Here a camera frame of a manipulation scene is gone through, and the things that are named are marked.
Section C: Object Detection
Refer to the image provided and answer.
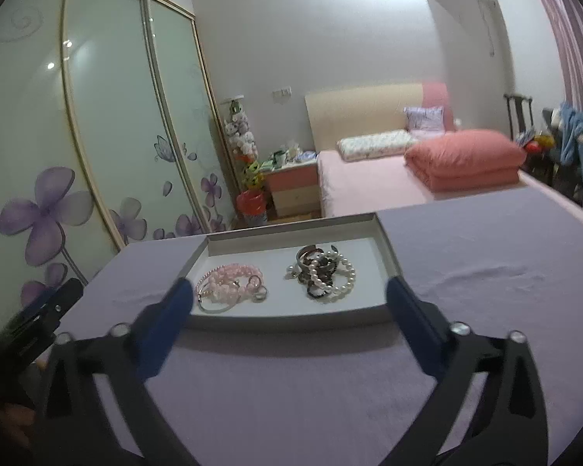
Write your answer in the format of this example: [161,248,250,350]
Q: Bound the white pearl bracelet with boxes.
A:
[307,257,358,303]

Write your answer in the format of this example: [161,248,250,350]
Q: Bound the purple tablecloth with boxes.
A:
[58,187,583,466]

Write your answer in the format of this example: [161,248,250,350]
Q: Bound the pink pearl bracelet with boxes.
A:
[195,266,239,297]

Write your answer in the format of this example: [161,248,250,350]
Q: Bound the dark wooden chair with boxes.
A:
[504,93,535,143]

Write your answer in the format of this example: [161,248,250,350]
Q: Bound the thin silver bangle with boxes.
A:
[197,279,253,314]

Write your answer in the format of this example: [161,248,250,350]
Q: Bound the grey cardboard box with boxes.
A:
[185,212,405,333]

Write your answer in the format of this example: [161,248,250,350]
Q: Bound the dark red bead bracelet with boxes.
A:
[305,252,343,300]

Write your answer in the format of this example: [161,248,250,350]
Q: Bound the flower print wardrobe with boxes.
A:
[0,0,239,341]

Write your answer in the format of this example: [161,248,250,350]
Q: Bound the plush toy tower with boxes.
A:
[221,96,266,191]

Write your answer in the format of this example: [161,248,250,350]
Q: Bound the beige and pink headboard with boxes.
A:
[304,82,455,152]

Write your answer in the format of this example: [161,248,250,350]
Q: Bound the long floral pillow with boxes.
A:
[337,130,419,161]

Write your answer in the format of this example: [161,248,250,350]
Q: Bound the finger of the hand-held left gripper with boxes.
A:
[22,278,84,333]

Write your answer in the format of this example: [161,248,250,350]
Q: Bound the pile of colourful toys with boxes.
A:
[517,129,557,156]

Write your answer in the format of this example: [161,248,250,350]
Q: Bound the purple striped curtain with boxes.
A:
[522,0,583,117]

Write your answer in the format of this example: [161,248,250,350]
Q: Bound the bed with pink sheet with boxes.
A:
[317,148,583,238]

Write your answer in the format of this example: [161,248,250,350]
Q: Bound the pink rose bead bracelet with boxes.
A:
[197,263,264,302]

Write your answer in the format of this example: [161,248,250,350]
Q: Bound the pink nightstand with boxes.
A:
[264,162,321,219]

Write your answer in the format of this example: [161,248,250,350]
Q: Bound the wide silver bangle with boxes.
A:
[295,245,343,277]

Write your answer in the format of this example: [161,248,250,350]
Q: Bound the red bucket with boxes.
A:
[236,189,267,227]

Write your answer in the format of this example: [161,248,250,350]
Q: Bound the lilac pillow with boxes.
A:
[403,105,447,137]

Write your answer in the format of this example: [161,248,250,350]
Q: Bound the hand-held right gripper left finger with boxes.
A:
[29,276,195,466]

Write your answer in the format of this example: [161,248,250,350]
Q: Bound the folded orange duvet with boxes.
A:
[404,129,528,192]

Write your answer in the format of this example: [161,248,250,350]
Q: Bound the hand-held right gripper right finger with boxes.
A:
[386,276,550,466]

